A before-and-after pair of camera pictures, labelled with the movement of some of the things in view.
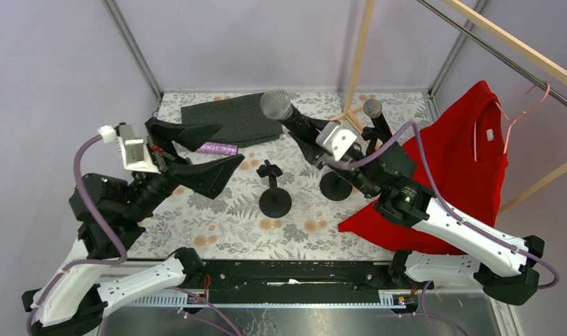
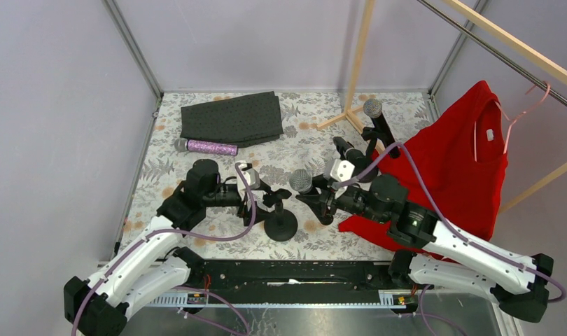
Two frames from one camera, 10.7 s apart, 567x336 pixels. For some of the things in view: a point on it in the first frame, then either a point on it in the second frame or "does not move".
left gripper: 168,157 -> 246,204
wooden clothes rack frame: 500,33 does not move
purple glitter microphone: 219,148 does not move
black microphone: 278,104 -> 302,180
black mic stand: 369,134 does not move
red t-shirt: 467,155 does not move
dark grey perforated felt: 241,117 does not move
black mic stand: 274,202 -> 281,225
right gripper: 362,151 -> 327,201
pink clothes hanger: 509,118 does not move
